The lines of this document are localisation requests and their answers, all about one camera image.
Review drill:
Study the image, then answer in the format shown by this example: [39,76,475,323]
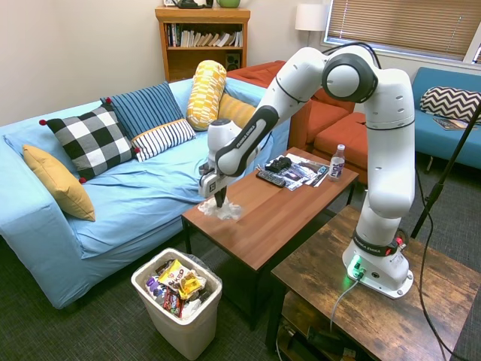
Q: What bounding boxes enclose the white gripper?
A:
[198,165,228,209]

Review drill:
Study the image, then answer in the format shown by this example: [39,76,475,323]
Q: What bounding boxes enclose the clear plastic wrapper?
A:
[196,199,242,221]

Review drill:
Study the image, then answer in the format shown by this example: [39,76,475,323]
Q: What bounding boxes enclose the bin with clear plastic liner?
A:
[132,247,222,325]

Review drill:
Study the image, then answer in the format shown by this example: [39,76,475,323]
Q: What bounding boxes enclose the white paper trash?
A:
[181,298,204,314]

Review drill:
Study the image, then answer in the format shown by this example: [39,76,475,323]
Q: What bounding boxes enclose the beige plastic trash bin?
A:
[131,247,223,359]

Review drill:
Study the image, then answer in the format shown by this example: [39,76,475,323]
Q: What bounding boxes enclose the black remote control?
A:
[256,169,287,189]

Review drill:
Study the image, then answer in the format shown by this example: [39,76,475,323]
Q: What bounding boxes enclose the black game controller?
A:
[265,157,292,174]

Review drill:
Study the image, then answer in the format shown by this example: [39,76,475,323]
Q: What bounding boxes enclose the light blue sofa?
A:
[0,77,292,310]

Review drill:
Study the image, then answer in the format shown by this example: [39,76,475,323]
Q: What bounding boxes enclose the dark glossy magazine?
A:
[280,153,321,191]

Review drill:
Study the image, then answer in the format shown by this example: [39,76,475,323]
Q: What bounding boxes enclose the white navy striped pillow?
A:
[130,118,197,163]

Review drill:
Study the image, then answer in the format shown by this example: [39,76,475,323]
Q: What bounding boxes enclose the orange yellow pillow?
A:
[217,93,257,127]

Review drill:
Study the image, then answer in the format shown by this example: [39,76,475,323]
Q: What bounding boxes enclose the yellow baked chips bag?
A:
[157,259,197,293]

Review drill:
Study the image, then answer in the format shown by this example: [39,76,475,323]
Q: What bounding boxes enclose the crumpled yellow wrapper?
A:
[177,273,208,301]

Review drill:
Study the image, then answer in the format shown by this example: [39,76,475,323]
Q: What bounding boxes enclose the white glossy magazine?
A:
[302,160,328,188]

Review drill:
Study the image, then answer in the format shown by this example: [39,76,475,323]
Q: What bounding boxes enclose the yellow patterned bolster pillow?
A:
[186,59,228,132]

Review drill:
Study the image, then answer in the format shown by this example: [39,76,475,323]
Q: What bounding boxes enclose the blue striped pillow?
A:
[100,81,185,141]

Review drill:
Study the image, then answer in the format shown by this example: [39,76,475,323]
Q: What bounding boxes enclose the red brown candy wrapper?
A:
[162,290,186,315]

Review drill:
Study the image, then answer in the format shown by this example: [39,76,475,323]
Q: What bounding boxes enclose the clear plastic drink bottle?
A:
[328,144,347,183]

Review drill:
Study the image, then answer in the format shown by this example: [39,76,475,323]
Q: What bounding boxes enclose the orange sofa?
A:
[227,59,370,185]

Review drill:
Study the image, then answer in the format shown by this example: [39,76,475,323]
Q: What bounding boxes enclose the wooden bookshelf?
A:
[155,6,252,84]

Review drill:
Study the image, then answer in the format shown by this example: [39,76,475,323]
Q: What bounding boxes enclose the black white checked pillow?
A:
[39,97,141,185]

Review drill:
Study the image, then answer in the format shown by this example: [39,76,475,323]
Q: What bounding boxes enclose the row of books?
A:
[167,23,244,49]

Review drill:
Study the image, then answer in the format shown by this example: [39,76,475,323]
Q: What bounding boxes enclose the mustard yellow pillow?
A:
[22,144,96,223]

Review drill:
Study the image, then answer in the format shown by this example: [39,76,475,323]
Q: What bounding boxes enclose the black object on bookshelf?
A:
[176,0,215,10]

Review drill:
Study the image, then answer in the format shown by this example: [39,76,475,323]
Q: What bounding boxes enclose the rustic wooden robot table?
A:
[265,205,481,361]

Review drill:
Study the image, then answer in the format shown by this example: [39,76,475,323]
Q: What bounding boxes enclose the white shade floor lamp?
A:
[295,3,326,49]

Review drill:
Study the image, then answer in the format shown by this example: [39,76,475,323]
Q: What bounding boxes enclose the teal blue couch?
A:
[411,66,481,174]

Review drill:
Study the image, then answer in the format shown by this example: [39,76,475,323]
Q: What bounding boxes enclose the magazine with dark photo cover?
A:
[431,117,478,132]

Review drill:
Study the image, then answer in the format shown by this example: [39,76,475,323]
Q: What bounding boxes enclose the wooden window blinds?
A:
[325,0,481,63]

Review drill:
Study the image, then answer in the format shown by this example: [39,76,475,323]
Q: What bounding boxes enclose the black white chevron pillow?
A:
[419,86,481,125]

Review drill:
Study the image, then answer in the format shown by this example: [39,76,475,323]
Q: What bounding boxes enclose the wooden coffee table black frame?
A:
[181,147,360,320]

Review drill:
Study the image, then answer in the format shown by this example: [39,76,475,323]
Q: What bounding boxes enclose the grey cable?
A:
[329,280,358,332]

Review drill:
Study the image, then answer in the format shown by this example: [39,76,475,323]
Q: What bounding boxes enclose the thin black cable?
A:
[413,157,458,361]

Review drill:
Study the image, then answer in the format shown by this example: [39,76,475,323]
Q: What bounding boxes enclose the black camera stand pole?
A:
[410,48,481,239]

